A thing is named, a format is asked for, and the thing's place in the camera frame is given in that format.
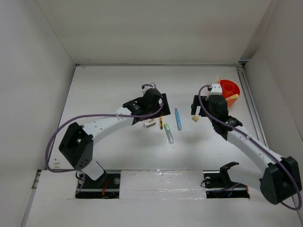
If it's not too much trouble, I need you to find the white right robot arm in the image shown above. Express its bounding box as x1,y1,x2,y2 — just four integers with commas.
191,95,302,210

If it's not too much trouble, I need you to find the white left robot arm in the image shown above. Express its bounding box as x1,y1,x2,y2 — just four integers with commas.
59,87,170,188

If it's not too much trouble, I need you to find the yellow black utility knife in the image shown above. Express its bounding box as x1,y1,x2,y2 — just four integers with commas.
159,116,163,130

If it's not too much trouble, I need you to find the blue utility knife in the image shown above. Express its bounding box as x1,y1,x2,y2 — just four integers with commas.
175,108,182,131

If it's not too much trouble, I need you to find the tan eraser block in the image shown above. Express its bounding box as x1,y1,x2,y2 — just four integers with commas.
192,116,199,122

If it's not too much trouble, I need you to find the orange round organizer container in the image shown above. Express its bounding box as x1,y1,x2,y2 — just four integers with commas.
220,79,241,107

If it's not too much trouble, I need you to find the green highlighter marker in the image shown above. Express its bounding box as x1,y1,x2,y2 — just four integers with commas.
164,123,174,144

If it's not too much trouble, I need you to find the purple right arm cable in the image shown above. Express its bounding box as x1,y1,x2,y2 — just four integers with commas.
198,84,302,210

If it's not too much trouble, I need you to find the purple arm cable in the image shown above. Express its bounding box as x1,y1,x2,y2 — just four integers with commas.
45,82,165,197
198,84,302,210

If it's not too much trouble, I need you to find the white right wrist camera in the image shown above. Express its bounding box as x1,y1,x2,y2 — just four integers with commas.
208,83,223,95

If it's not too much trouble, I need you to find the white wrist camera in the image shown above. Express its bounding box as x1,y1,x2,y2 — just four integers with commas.
208,83,223,95
142,83,156,93

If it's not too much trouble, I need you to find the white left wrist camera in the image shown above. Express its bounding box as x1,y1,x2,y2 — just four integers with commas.
142,83,156,93

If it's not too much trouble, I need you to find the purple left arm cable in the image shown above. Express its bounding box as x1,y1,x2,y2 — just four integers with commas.
45,82,165,197

